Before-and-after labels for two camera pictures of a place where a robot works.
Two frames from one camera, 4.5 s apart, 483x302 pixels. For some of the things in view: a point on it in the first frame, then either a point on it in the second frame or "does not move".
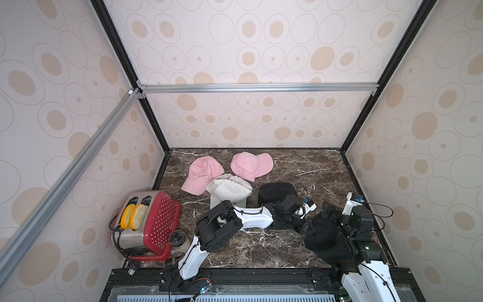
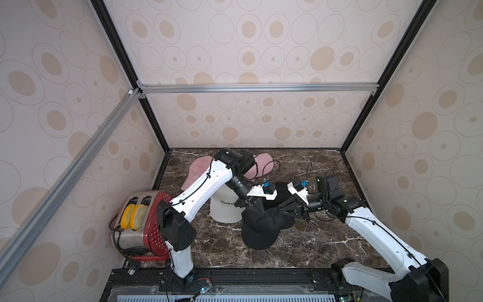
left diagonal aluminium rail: (26, 231) does not move
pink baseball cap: (202, 170) does not move
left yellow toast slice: (126, 216) does not move
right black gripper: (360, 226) → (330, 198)
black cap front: (323, 239) → (261, 231)
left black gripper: (301, 226) → (256, 202)
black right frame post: (416, 24) does not move
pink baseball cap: (250, 166) does not move
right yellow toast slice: (139, 213) does not move
